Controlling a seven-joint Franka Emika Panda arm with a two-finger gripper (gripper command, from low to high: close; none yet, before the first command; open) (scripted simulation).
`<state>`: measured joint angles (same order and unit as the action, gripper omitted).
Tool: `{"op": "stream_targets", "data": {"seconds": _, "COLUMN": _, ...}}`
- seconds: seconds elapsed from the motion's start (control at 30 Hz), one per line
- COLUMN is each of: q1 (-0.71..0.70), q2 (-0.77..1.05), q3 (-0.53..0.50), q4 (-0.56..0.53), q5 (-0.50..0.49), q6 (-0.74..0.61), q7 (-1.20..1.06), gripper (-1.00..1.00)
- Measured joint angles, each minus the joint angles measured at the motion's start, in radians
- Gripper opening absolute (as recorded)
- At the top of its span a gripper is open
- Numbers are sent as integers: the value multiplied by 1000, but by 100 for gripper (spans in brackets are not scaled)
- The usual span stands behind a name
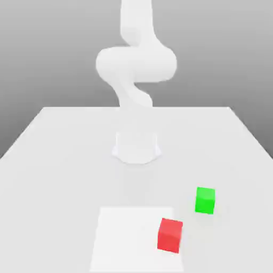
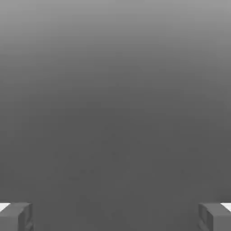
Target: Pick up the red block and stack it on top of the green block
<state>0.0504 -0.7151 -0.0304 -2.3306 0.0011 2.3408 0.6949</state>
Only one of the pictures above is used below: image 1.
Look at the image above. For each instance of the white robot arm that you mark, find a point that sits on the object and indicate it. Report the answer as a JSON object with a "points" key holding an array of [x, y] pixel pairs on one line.
{"points": [[136, 64]]}

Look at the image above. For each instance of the small red cube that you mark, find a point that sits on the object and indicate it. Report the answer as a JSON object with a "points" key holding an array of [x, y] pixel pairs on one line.
{"points": [[169, 235]]}

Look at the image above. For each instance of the small green cube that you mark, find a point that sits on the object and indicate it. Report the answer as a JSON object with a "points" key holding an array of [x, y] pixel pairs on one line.
{"points": [[205, 200]]}

